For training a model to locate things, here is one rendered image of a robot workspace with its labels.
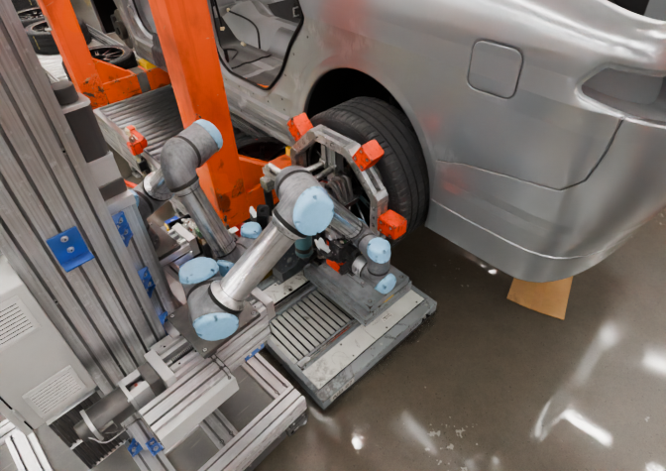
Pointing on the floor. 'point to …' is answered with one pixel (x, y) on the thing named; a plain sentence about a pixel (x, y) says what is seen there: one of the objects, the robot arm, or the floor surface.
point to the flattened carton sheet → (542, 295)
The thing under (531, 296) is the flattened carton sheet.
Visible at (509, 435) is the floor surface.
